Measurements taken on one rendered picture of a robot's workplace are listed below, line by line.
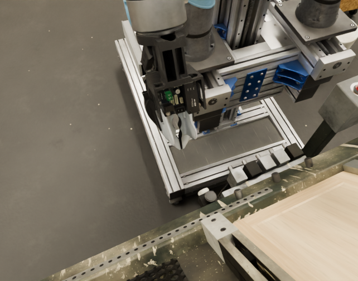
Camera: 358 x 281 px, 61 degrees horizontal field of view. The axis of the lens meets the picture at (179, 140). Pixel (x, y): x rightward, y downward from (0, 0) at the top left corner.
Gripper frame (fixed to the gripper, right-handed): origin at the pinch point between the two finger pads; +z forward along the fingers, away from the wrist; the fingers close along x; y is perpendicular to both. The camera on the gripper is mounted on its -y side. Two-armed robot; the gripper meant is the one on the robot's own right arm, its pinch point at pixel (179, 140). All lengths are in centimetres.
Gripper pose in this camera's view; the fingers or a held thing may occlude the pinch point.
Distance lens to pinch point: 54.0
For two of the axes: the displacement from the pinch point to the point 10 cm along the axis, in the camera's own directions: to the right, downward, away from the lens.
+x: 9.4, -2.9, 1.6
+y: 2.9, 4.9, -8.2
